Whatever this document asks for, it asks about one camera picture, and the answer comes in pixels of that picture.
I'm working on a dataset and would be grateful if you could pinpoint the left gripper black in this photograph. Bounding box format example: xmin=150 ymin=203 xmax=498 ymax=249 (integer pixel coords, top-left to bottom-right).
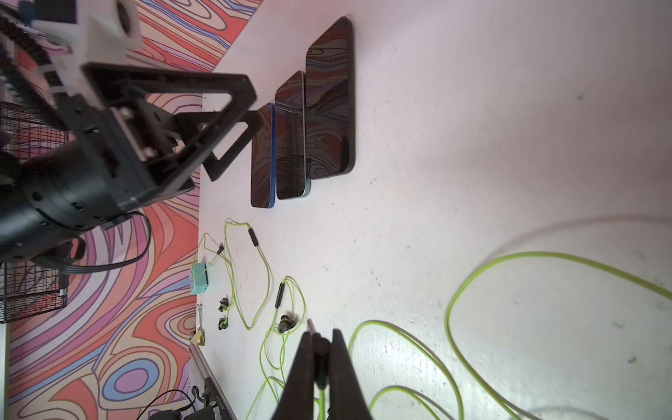
xmin=57 ymin=63 xmax=262 ymax=210

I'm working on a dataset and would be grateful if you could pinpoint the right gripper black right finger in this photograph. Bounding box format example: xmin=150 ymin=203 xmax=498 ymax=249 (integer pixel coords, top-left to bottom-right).
xmin=327 ymin=329 xmax=373 ymax=420

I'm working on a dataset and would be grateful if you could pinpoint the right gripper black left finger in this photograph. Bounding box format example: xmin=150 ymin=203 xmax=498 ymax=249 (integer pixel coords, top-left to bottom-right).
xmin=272 ymin=331 xmax=315 ymax=420

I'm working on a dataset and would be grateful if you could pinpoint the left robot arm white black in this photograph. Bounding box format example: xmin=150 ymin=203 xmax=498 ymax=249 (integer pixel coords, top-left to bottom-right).
xmin=1 ymin=1 xmax=260 ymax=275

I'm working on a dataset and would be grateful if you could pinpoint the black phone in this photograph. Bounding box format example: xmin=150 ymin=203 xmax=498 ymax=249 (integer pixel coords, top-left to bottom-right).
xmin=250 ymin=103 xmax=276 ymax=209
xmin=304 ymin=17 xmax=355 ymax=180
xmin=274 ymin=71 xmax=310 ymax=200

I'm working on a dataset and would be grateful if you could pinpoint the yellow binder clip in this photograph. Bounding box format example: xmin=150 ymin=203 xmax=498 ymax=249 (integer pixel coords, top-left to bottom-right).
xmin=191 ymin=303 xmax=206 ymax=347

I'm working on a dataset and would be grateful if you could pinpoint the black wire basket on left wall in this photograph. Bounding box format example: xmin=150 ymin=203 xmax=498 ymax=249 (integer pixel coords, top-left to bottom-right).
xmin=1 ymin=101 xmax=69 ymax=324

